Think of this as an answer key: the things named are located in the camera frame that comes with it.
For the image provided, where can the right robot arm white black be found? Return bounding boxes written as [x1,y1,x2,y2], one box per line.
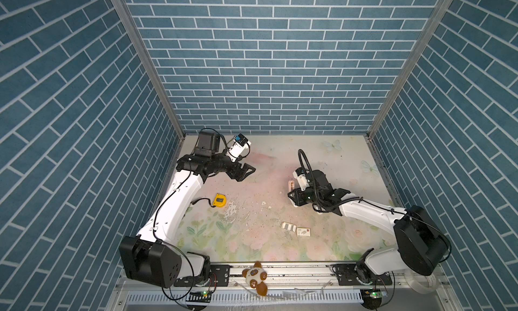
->
[287,168,452,283]

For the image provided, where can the cardboard staple tray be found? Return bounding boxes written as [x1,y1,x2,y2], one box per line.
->
[281,222,297,232]

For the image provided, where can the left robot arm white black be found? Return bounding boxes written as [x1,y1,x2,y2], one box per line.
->
[119,128,255,289]

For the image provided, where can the white staple box sleeve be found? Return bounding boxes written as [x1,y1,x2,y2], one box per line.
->
[296,227,311,237]

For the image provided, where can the brown white plush toy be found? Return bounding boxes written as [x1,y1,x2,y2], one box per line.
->
[242,261,268,296]

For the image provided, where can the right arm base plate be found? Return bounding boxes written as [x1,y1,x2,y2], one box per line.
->
[329,262,393,286]

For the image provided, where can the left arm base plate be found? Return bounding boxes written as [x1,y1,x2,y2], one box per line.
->
[173,264,231,288]

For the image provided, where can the yellow tape measure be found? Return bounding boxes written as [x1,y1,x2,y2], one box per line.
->
[213,193,227,208]

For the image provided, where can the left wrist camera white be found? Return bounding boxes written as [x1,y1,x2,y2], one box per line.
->
[227,134,251,162]

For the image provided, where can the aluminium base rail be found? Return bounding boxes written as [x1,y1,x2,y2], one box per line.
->
[107,262,461,310]

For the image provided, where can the clear tape roll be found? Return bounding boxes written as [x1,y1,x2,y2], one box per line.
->
[404,269,439,294]

